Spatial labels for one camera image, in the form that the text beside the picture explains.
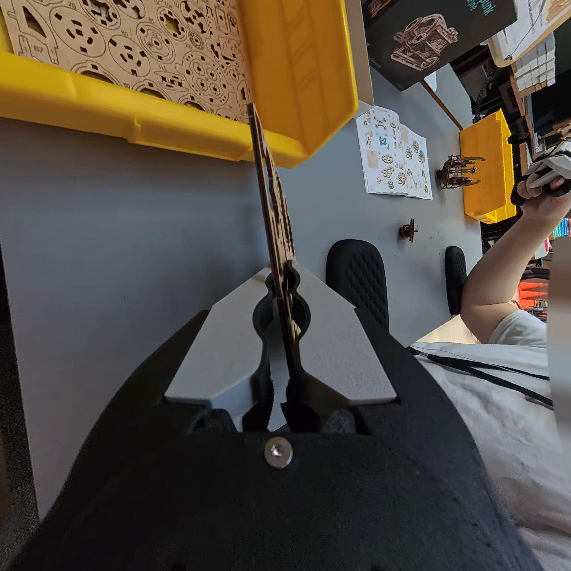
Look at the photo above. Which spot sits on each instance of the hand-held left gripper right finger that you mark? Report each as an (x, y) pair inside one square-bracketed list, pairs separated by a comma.
[(348, 357)]

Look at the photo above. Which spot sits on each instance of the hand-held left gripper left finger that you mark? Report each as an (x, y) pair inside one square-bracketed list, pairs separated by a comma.
[(209, 357)]

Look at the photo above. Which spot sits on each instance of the wooden gear assembly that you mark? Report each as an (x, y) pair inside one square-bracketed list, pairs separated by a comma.
[(408, 229)]

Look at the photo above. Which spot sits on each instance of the laser-cut plywood sheet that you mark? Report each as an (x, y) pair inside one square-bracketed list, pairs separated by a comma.
[(134, 44), (279, 214)]

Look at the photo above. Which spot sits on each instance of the yellow plastic bin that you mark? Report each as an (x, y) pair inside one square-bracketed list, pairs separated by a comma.
[(303, 67), (484, 169)]

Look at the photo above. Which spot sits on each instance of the person's right forearm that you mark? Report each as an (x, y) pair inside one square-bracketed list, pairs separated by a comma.
[(490, 276)]

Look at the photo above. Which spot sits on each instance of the adjoining grey desk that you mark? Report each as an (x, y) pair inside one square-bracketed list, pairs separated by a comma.
[(450, 93)]

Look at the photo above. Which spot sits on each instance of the person's right hand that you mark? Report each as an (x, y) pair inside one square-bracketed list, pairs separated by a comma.
[(544, 205)]

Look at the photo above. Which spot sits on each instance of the colourful stacked trays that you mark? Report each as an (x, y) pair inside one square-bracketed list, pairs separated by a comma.
[(563, 227)]

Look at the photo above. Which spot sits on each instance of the black quilted pad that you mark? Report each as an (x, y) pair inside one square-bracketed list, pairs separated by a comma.
[(357, 281), (455, 281)]

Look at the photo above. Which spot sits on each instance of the wooden model assembly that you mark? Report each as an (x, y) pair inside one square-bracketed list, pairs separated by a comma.
[(459, 174)]

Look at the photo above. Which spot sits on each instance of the stack of white boxes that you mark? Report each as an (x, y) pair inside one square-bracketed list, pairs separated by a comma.
[(535, 67)]

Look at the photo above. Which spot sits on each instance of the instruction sheet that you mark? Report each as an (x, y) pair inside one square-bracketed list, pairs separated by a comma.
[(526, 26)]

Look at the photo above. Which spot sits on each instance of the black kit box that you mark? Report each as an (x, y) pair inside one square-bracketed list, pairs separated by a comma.
[(446, 67)]

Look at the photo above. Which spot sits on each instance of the person's white shirt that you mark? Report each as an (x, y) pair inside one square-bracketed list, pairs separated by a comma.
[(490, 423)]

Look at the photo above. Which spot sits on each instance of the instruction booklet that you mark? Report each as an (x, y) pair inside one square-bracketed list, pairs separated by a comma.
[(392, 151)]

